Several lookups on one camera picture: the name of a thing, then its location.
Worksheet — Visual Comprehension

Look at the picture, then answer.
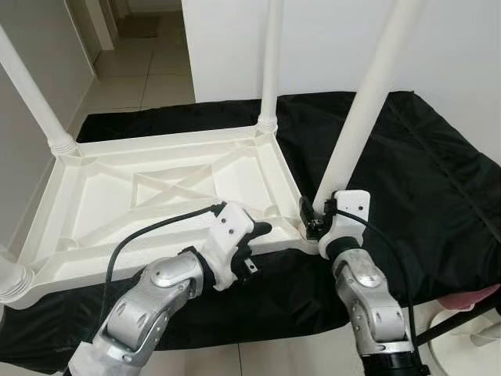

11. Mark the white plastic table leg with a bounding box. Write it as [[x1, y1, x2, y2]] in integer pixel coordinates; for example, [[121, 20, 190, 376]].
[[312, 0, 427, 216], [0, 25, 79, 156], [257, 0, 284, 136], [0, 249, 36, 305]]

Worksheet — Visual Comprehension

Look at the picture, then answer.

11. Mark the white plastic children table top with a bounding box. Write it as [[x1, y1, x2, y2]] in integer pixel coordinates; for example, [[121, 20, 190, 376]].
[[0, 125, 320, 310]]

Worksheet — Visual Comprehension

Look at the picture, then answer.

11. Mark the black fabric table cloth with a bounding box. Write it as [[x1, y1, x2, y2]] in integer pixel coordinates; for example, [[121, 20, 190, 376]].
[[0, 90, 501, 373]]

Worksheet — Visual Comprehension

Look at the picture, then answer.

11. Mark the black metal pole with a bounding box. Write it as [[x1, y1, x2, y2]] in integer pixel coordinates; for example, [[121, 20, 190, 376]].
[[415, 302, 501, 345]]

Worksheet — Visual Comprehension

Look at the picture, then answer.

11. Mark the pink round stool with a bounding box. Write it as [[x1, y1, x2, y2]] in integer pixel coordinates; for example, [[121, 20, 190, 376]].
[[438, 284, 501, 308]]

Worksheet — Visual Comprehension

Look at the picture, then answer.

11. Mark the white round floor fan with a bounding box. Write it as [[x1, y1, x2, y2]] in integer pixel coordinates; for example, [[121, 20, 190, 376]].
[[427, 309, 501, 376]]

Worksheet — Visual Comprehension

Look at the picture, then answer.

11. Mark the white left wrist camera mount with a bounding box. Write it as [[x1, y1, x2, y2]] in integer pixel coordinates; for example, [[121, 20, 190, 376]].
[[205, 202, 255, 292]]

